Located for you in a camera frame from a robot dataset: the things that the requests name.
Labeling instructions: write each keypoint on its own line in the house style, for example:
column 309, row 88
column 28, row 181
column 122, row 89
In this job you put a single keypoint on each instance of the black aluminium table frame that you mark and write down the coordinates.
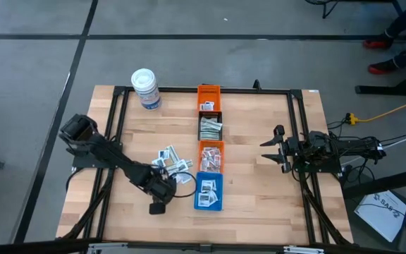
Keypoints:
column 238, row 91

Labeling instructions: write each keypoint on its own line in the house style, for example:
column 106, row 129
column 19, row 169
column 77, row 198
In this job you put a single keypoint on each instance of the silver metal bracket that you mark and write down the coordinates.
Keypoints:
column 106, row 248
column 303, row 250

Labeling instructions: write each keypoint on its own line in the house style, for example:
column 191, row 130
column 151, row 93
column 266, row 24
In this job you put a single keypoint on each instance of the white wipes canister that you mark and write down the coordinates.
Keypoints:
column 146, row 90

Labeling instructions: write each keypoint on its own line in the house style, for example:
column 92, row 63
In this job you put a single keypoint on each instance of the blue plastic basket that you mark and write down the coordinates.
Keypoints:
column 208, row 175

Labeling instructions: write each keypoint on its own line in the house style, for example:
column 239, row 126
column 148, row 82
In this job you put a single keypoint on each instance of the black clamp bracket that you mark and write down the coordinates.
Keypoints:
column 257, row 84

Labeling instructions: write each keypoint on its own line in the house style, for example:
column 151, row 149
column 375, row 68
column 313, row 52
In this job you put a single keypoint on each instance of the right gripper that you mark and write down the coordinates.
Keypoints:
column 289, row 148

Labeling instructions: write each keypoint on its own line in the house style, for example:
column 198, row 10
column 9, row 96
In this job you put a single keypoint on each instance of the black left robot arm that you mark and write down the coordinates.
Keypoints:
column 118, row 160

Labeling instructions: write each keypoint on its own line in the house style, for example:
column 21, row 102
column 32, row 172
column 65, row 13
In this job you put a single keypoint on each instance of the black floor beam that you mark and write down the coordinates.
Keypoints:
column 382, row 183

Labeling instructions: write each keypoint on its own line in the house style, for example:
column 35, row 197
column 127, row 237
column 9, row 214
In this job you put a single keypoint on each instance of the person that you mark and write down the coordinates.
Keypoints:
column 379, row 67

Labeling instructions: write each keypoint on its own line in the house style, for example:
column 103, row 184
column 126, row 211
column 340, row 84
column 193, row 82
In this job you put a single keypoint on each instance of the orange plastic basket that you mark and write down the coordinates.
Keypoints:
column 211, row 142
column 209, row 93

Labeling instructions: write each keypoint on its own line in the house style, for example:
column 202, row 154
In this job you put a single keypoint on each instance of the white adhesive bandage strip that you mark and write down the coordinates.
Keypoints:
column 209, row 138
column 206, row 130
column 189, row 163
column 173, row 153
column 209, row 134
column 211, row 123

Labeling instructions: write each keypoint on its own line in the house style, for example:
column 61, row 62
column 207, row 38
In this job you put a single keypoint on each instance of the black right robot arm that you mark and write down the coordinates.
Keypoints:
column 351, row 148

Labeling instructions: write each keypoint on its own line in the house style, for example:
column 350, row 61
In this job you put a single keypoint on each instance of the white printed booklet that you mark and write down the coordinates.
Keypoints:
column 379, row 215

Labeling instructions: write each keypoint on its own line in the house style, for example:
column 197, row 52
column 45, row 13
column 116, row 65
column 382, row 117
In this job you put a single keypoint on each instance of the black plastic basket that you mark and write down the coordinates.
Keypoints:
column 198, row 127

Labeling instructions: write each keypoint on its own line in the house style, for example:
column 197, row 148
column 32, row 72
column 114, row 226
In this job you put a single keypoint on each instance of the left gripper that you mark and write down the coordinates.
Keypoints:
column 160, row 190

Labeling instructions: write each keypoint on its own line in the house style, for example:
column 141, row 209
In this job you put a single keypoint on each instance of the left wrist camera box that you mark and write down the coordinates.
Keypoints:
column 157, row 209

